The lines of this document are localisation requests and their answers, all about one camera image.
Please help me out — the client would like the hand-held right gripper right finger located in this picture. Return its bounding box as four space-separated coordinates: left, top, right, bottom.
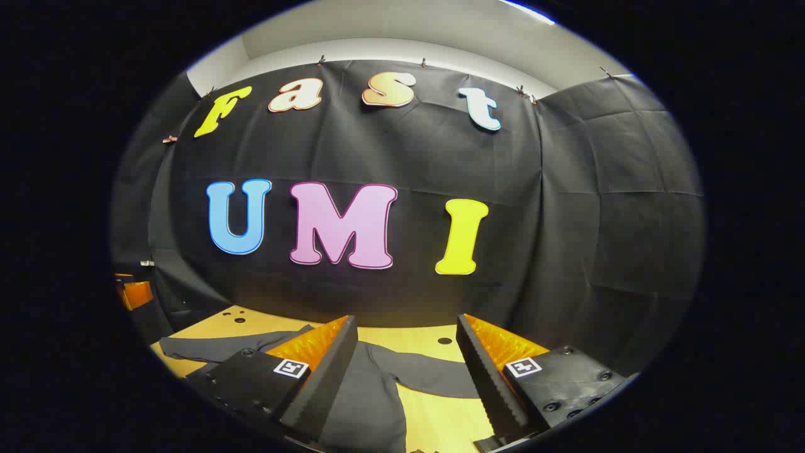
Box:
456 313 630 453

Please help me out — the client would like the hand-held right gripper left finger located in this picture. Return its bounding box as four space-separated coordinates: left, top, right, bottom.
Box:
186 315 359 444

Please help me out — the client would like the grey polo shirt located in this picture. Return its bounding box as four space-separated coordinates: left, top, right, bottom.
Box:
158 324 488 453

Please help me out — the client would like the black backdrop cloth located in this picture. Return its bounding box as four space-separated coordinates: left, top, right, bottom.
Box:
110 60 705 378

